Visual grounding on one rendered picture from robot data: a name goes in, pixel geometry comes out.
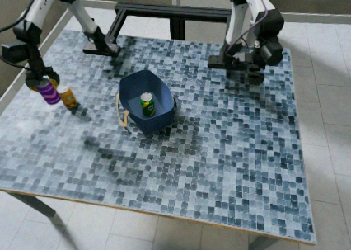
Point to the purple drink can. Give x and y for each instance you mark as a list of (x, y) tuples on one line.
[(47, 91)]

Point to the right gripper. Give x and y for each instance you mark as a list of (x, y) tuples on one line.
[(48, 71)]

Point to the blue canvas tote bag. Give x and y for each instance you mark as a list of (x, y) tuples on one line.
[(135, 85)]

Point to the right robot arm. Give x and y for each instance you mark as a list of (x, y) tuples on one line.
[(28, 33)]

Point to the dark blue bag floor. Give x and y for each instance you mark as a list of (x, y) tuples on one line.
[(136, 107)]

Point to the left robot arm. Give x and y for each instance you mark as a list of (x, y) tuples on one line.
[(266, 33)]

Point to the green drink can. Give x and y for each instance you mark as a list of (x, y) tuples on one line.
[(147, 104)]

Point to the yellow striped drink can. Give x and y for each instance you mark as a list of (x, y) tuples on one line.
[(67, 97)]

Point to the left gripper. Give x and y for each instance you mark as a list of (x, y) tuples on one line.
[(254, 69)]

